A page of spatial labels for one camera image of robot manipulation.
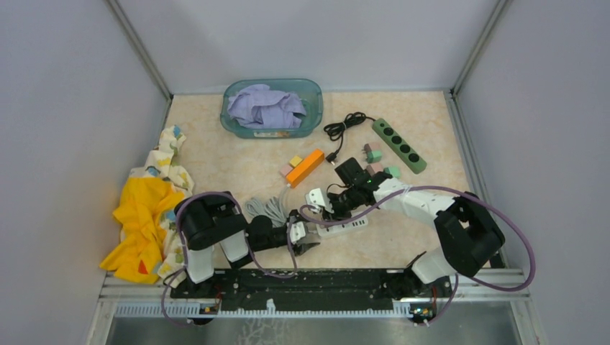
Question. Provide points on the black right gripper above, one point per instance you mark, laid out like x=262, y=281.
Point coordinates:
x=336, y=215

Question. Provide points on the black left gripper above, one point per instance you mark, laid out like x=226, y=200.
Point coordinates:
x=303, y=247

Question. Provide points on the pink usb plug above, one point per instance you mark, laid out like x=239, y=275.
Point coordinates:
x=374, y=168
x=371, y=146

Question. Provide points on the white power strip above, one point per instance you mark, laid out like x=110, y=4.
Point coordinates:
x=326, y=232

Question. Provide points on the green power strip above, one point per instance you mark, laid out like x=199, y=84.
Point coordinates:
x=399, y=146

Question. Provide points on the orange power strip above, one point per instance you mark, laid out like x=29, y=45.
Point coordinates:
x=303, y=170

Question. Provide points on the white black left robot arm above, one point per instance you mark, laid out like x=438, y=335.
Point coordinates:
x=211, y=218

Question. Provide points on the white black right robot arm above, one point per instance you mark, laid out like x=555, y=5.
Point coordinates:
x=468, y=235

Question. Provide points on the teal plastic basin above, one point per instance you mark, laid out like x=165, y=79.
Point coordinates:
x=309, y=92

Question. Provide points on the purple cloth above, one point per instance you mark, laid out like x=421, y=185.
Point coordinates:
x=261, y=107

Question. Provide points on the yellow patterned cloth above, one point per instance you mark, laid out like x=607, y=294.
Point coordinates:
x=149, y=247

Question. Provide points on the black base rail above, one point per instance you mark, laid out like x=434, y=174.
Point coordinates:
x=342, y=290

